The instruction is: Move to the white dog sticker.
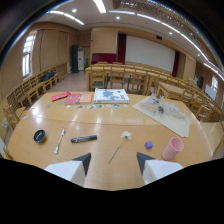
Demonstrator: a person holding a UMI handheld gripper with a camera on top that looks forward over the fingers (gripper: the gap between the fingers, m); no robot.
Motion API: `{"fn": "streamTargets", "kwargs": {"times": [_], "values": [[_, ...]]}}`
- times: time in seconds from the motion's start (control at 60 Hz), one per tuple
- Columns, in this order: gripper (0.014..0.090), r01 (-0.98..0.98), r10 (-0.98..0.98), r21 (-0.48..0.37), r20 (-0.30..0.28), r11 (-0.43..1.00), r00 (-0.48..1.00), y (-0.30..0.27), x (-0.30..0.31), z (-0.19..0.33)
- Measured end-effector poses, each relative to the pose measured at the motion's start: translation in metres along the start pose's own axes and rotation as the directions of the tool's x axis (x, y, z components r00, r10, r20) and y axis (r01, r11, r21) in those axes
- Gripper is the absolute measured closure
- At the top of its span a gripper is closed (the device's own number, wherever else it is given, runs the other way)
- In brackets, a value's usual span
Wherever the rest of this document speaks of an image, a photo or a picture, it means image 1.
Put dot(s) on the red booklet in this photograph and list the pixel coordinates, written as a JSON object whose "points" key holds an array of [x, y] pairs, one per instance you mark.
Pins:
{"points": [[73, 98]]}

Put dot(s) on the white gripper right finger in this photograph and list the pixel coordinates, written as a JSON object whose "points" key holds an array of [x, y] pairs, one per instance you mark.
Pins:
{"points": [[159, 168]]}

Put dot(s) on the white printed box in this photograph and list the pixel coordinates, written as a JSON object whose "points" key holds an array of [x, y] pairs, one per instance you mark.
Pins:
{"points": [[111, 95]]}

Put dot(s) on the white air conditioner unit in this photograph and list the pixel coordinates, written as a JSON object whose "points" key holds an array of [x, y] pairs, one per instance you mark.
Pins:
{"points": [[81, 60]]}

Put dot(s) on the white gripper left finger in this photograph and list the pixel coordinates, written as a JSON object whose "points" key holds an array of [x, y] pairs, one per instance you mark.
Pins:
{"points": [[68, 169]]}

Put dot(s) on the silver metal spoon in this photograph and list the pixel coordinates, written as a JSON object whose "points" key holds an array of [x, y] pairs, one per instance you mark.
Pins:
{"points": [[60, 141]]}

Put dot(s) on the clear plastic bag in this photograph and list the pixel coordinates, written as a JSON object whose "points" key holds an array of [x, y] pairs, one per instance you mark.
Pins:
{"points": [[163, 109]]}

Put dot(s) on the dark animal sticker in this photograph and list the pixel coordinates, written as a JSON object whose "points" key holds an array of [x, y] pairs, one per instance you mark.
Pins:
{"points": [[80, 106]]}

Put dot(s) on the pale blue sticker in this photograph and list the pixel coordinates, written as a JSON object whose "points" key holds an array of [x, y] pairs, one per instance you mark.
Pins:
{"points": [[90, 107]]}

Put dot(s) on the window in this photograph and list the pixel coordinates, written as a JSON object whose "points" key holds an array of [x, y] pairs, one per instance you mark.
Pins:
{"points": [[27, 53]]}

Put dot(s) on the black bag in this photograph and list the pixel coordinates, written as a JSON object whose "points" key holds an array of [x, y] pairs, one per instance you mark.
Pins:
{"points": [[47, 76]]}

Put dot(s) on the beige paper sheet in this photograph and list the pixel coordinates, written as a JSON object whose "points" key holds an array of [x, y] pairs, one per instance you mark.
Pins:
{"points": [[170, 119]]}

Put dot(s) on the black marker pen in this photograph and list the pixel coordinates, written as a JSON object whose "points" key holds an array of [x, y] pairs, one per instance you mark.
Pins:
{"points": [[83, 138]]}

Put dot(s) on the small wooden desk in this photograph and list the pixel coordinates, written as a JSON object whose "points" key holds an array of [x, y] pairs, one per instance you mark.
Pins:
{"points": [[171, 90]]}

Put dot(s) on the wooden chair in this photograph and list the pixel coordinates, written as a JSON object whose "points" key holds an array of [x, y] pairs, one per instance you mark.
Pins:
{"points": [[98, 78], [12, 115], [137, 81], [117, 76], [29, 92]]}

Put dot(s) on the red packet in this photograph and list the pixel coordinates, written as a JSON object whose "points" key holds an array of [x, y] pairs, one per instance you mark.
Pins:
{"points": [[60, 96]]}

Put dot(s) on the teal square sticker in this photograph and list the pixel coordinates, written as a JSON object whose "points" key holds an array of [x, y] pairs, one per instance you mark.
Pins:
{"points": [[116, 106]]}

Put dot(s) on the small purple cube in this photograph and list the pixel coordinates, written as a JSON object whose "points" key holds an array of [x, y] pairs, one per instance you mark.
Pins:
{"points": [[148, 145]]}

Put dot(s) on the white projection screen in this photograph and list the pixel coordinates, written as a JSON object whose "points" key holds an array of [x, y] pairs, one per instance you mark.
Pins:
{"points": [[149, 53]]}

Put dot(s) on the small white round sticker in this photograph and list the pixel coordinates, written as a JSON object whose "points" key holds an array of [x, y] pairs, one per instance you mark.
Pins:
{"points": [[108, 105]]}

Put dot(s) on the green sticker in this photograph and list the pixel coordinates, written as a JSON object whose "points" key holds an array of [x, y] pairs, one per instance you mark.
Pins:
{"points": [[99, 106]]}

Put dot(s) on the white artificial flower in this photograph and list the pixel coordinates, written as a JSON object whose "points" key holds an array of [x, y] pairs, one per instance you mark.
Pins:
{"points": [[122, 142]]}

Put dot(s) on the dark red curtain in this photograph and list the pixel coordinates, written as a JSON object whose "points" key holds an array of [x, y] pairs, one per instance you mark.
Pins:
{"points": [[121, 48]]}

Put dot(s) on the orange booklet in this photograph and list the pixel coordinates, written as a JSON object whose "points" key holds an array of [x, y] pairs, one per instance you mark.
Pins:
{"points": [[86, 97]]}

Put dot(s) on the pink plastic cup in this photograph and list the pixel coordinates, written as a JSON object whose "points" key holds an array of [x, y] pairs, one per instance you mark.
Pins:
{"points": [[172, 148]]}

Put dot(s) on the white dog sticker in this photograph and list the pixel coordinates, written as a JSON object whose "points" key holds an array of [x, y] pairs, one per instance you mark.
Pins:
{"points": [[68, 106]]}

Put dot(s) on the long wooden table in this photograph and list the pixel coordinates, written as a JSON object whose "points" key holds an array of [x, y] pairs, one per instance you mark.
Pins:
{"points": [[113, 70]]}

